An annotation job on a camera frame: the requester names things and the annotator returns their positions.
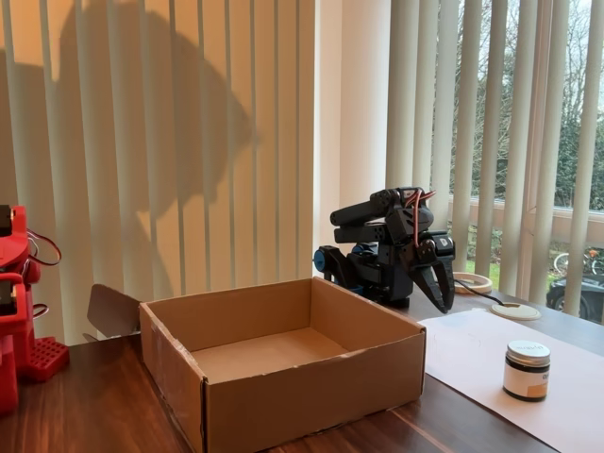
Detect white round cable grommet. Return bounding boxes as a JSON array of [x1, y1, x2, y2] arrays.
[[490, 301, 544, 323]]

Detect black clamp with blue knob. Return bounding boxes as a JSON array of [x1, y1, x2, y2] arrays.
[[312, 243, 362, 290]]

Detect parked bicycle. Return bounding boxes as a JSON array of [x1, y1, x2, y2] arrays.
[[548, 246, 604, 279]]

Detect red leader arm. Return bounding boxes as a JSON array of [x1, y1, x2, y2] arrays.
[[0, 204, 72, 417]]

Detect parked dark car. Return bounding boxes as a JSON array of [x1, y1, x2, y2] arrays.
[[545, 275, 604, 325]]

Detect open brown cardboard box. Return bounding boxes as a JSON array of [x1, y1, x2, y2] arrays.
[[85, 276, 428, 453]]

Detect white paper sheet with circles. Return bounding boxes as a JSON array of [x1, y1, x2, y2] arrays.
[[416, 307, 604, 453]]

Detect white vertical blinds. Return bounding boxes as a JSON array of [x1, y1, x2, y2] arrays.
[[386, 0, 604, 327], [0, 0, 316, 345]]

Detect thin black grommet cable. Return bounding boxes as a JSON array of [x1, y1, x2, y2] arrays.
[[453, 278, 507, 308]]

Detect masking tape roll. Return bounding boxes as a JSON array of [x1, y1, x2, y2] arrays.
[[452, 272, 494, 296]]

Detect small jar with silver lid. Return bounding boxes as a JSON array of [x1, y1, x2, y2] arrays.
[[501, 340, 553, 404]]

